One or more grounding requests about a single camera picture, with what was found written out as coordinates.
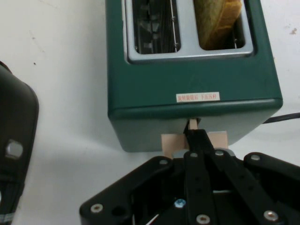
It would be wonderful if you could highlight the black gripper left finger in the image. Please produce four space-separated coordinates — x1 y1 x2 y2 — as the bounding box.
79 120 219 225

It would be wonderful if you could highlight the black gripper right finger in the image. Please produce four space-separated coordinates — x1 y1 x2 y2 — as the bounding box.
195 128 300 225

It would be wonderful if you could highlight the beige toaster lever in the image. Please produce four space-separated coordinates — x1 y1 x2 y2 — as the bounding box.
161 118 228 158

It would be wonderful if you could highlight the white label sticker red text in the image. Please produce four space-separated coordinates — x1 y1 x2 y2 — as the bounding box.
176 92 220 103

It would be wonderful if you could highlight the dark green two-slot toaster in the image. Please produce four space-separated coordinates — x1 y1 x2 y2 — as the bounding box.
105 0 284 154

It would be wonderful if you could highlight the black coffee machine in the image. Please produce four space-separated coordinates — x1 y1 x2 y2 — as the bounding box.
0 61 39 225

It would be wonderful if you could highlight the toasted bread slice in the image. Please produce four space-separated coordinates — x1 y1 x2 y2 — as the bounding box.
194 0 243 50

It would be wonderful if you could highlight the black toaster power cable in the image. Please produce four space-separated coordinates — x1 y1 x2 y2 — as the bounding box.
262 112 300 124

